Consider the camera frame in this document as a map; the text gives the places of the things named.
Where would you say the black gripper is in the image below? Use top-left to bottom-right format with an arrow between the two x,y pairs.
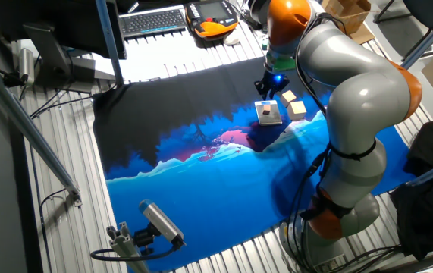
254,71 -> 290,101

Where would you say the silver digital scale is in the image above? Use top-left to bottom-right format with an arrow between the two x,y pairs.
254,99 -> 284,127

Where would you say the large wooden cube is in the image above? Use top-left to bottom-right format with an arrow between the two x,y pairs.
287,100 -> 308,122
279,89 -> 297,108

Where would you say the white computer mouse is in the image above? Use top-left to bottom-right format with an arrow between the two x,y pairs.
223,30 -> 242,47

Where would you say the orange grey teach pendant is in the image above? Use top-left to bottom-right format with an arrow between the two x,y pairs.
184,0 -> 240,41

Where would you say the cardboard box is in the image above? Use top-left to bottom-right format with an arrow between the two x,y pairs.
321,0 -> 375,45

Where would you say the landscape print table mat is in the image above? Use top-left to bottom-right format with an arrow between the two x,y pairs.
93,56 -> 418,273

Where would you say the black computer keyboard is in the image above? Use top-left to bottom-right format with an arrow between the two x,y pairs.
118,8 -> 187,39

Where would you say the black office chair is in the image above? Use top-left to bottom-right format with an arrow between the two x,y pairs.
374,0 -> 433,62

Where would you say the black crumpled cloth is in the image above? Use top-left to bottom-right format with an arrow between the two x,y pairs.
388,121 -> 433,261

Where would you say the black computer monitor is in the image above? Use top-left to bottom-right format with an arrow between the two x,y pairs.
0,0 -> 128,61

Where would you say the grey monitor stand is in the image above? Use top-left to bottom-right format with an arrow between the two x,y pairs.
22,22 -> 117,94

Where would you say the silver cylinder device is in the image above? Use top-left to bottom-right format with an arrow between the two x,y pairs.
18,48 -> 36,86

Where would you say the green wrist mount adapter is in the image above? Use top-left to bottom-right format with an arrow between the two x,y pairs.
265,52 -> 297,73

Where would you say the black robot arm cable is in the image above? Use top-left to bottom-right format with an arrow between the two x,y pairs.
286,13 -> 348,273

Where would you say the blue vertical frame post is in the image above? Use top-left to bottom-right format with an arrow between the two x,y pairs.
94,0 -> 125,86

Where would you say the silver camera with blue tip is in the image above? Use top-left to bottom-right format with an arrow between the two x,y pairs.
133,199 -> 187,256

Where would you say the blue diagonal frame beam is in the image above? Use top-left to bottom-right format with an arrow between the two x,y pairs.
400,2 -> 433,70

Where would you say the black monitor cable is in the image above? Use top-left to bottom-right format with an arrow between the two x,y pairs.
29,85 -> 96,119

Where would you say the aluminium profile camera post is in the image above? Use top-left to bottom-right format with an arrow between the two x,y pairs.
105,221 -> 151,273

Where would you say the black camera cable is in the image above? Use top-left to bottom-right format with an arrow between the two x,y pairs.
89,242 -> 179,262

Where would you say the grey diagonal frame bar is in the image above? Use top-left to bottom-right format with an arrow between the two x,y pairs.
0,55 -> 83,208

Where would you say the black thin floor cable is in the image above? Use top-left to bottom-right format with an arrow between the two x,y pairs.
29,147 -> 67,273

